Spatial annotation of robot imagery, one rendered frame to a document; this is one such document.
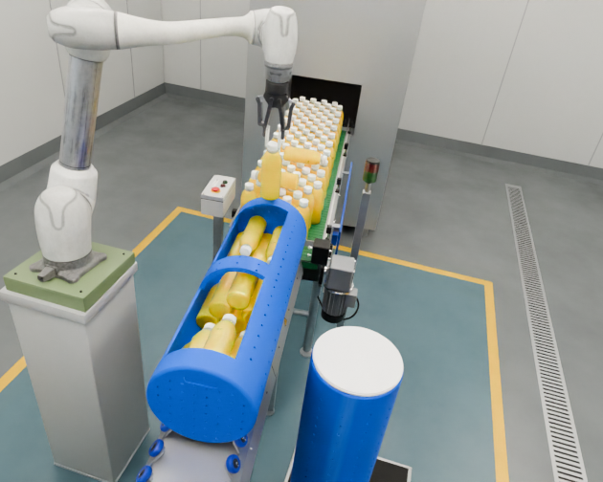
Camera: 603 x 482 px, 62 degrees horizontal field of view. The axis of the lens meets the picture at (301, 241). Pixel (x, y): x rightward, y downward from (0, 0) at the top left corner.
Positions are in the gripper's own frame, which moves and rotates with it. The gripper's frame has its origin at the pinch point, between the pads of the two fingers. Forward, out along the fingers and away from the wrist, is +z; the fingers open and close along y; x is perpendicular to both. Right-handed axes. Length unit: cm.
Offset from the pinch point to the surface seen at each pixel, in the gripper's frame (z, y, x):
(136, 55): 100, -227, 385
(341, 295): 76, 33, 13
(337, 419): 55, 36, -67
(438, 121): 130, 121, 401
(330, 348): 43, 31, -51
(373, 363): 43, 44, -54
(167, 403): 37, -8, -84
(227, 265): 24.6, -4.4, -42.3
